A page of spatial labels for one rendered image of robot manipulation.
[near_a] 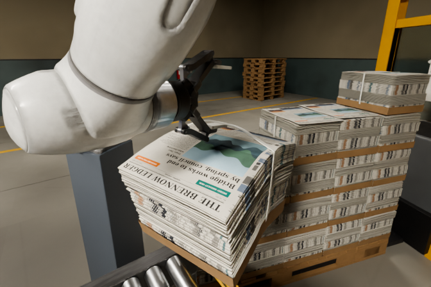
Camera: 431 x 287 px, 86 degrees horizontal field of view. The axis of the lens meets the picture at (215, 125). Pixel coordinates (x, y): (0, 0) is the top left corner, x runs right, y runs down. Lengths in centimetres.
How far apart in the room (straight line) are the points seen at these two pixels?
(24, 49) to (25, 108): 713
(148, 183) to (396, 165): 164
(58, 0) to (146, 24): 732
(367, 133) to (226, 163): 118
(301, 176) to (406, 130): 74
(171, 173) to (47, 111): 28
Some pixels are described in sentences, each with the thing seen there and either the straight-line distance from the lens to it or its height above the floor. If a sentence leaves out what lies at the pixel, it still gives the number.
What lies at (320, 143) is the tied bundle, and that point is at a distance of 136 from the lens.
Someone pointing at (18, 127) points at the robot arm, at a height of 132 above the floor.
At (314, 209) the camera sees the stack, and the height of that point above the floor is 54.
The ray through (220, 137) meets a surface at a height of 119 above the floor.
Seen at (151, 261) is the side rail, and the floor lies 80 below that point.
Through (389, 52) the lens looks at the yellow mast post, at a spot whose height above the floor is 142.
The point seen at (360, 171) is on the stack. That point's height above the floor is 73.
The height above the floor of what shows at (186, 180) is 116.
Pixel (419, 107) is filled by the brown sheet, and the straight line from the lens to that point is 184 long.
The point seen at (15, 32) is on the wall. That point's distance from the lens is 743.
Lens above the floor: 139
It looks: 17 degrees down
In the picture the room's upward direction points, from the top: straight up
